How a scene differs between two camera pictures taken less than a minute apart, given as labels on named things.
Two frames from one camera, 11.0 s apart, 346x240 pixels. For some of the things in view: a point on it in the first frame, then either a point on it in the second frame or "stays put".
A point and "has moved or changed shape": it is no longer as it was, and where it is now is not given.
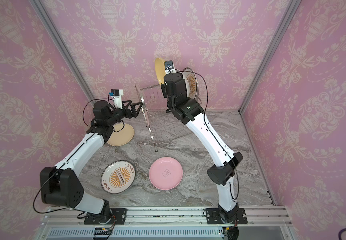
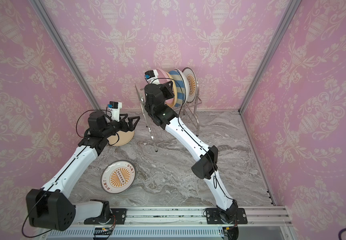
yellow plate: (159, 66) has moved or changed shape
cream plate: (122, 137) stays put
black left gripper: (130, 115) → (130, 127)
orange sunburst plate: (191, 82) stays put
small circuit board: (102, 231) stays put
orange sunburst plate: (117, 176) stays put
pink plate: (165, 173) has moved or changed shape
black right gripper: (172, 79) stays put
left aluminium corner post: (64, 48) stays put
